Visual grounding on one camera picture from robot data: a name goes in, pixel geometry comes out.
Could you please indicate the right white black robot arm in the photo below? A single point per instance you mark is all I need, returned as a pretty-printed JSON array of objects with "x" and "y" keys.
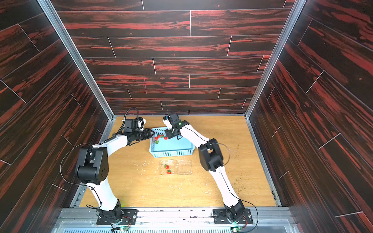
[{"x": 211, "y": 160}]

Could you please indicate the clear plastic clamshell container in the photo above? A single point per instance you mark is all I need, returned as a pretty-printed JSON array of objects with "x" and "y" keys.
[{"x": 178, "y": 167}]

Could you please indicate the strawberries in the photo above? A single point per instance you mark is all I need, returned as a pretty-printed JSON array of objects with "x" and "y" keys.
[
  {"x": 167, "y": 169},
  {"x": 159, "y": 138}
]

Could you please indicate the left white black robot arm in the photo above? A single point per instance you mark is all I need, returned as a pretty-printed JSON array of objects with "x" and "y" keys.
[{"x": 92, "y": 169}]

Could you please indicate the light blue plastic basket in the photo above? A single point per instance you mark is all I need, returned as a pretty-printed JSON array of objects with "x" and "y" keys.
[{"x": 171, "y": 147}]

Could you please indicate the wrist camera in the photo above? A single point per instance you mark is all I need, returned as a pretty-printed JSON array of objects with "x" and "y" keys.
[
  {"x": 167, "y": 122},
  {"x": 129, "y": 125}
]

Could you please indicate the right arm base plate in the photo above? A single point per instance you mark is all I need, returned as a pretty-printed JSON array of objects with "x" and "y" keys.
[{"x": 225, "y": 216}]

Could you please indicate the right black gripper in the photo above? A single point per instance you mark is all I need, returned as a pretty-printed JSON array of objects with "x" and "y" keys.
[{"x": 174, "y": 134}]

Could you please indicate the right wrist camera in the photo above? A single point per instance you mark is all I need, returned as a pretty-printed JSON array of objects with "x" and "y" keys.
[{"x": 167, "y": 122}]

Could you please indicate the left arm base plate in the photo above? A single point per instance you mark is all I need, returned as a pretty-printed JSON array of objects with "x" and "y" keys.
[{"x": 116, "y": 217}]

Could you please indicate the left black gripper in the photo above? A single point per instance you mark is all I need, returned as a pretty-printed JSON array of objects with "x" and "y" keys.
[{"x": 147, "y": 133}]

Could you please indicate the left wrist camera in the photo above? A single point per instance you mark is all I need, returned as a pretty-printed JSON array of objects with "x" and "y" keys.
[{"x": 129, "y": 125}]

